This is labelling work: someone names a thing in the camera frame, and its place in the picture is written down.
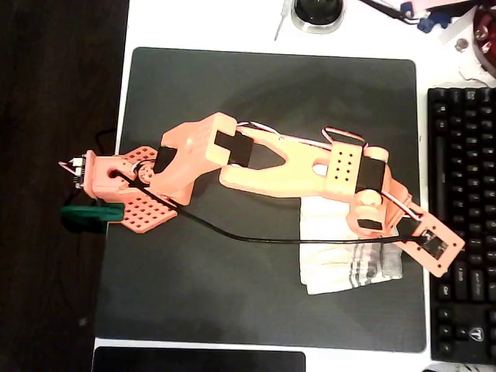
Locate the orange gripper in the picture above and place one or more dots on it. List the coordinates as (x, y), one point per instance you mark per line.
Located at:
(366, 224)

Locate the white striped towel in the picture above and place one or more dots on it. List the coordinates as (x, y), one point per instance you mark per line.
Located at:
(329, 267)

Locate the orange 3D-printed robot arm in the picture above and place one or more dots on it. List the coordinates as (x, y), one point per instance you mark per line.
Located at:
(294, 174)

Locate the black computer keyboard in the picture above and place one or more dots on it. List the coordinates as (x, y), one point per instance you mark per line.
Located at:
(461, 232)

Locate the small grey round knob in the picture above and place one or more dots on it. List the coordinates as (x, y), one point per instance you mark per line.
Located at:
(462, 44)

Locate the black desk mat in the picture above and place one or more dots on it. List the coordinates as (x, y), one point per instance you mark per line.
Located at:
(193, 302)

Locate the blue plastic part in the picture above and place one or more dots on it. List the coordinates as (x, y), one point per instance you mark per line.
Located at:
(432, 21)

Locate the black dome glass object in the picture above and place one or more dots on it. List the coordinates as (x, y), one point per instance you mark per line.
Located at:
(317, 13)

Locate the red round container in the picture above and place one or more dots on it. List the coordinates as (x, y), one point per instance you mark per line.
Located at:
(488, 38)

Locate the white thin stick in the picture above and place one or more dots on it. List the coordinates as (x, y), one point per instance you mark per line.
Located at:
(282, 19)

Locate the green table clamp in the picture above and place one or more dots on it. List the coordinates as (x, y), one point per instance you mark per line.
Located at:
(93, 212)

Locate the small controller circuit board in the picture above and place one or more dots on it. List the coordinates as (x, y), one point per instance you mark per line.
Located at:
(79, 170)

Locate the orange camera mount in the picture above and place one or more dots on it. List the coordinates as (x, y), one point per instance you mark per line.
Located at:
(449, 252)

